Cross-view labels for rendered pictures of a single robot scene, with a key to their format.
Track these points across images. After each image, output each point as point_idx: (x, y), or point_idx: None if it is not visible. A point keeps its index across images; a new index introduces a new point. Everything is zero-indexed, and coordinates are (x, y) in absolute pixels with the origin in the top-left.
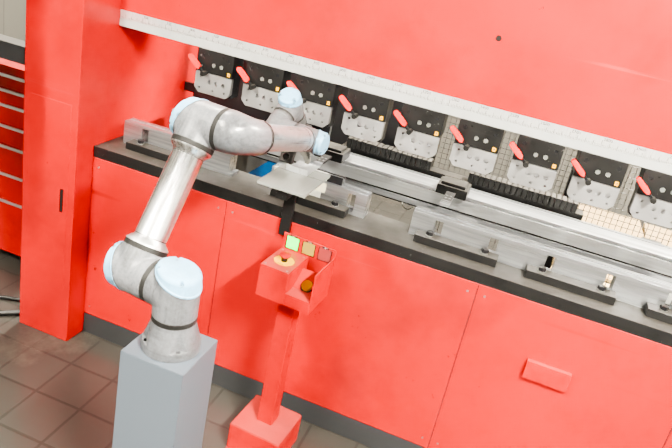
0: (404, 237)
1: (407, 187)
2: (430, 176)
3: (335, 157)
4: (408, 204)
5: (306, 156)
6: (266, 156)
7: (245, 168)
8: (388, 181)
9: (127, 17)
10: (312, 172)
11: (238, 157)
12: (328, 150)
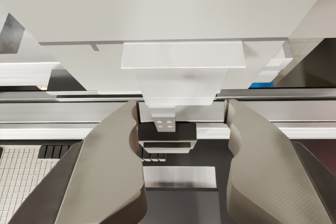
0: None
1: (27, 115)
2: (32, 138)
3: (150, 131)
4: (30, 90)
5: (87, 160)
6: (286, 93)
7: (303, 70)
8: (60, 115)
9: None
10: (135, 76)
11: (331, 78)
12: (168, 141)
